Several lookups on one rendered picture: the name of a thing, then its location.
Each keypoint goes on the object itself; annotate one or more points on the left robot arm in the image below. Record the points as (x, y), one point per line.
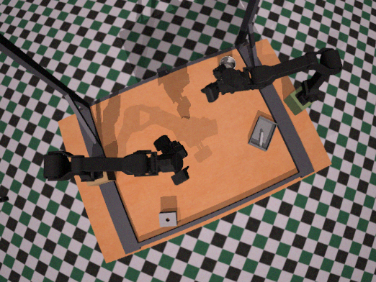
(264, 75)

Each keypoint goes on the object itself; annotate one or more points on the white mug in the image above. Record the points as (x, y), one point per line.
(228, 61)

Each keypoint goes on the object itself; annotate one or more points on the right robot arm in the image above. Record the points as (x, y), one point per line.
(57, 165)

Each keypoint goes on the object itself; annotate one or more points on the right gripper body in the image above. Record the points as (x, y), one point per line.
(179, 176)

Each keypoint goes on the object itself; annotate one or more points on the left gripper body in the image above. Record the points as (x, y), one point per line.
(212, 91)

